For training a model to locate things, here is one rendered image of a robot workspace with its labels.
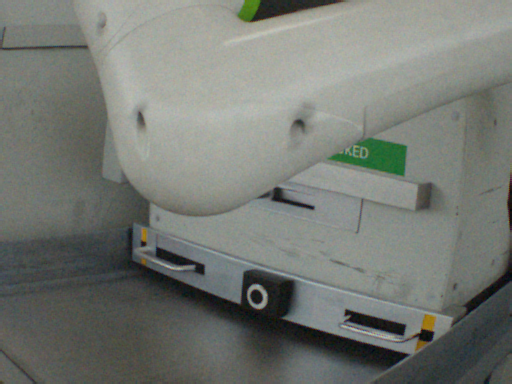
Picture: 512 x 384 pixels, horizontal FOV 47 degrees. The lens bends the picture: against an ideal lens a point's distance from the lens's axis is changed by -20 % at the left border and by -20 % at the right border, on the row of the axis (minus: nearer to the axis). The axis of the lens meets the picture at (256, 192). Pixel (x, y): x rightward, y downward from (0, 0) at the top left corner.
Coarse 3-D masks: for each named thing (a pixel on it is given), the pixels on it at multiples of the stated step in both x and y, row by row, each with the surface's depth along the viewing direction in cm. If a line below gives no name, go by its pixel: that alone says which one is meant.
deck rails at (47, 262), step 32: (0, 256) 84; (32, 256) 89; (64, 256) 95; (96, 256) 100; (128, 256) 105; (0, 288) 83; (32, 288) 86; (480, 320) 79; (416, 352) 62; (448, 352) 71
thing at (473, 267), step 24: (480, 96) 71; (504, 96) 80; (480, 120) 72; (504, 120) 81; (480, 144) 73; (504, 144) 82; (480, 168) 74; (504, 168) 83; (480, 192) 75; (504, 192) 85; (480, 216) 77; (504, 216) 87; (456, 240) 71; (480, 240) 79; (504, 240) 90; (456, 264) 73; (480, 264) 82; (504, 264) 93; (456, 288) 75; (480, 288) 84
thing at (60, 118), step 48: (0, 0) 93; (48, 0) 99; (0, 48) 96; (48, 48) 102; (0, 96) 98; (48, 96) 105; (96, 96) 111; (0, 144) 100; (48, 144) 107; (96, 144) 113; (0, 192) 102; (48, 192) 109; (96, 192) 115; (0, 240) 103
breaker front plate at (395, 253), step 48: (432, 144) 72; (432, 192) 73; (192, 240) 97; (240, 240) 92; (288, 240) 87; (336, 240) 82; (384, 240) 78; (432, 240) 73; (384, 288) 78; (432, 288) 73
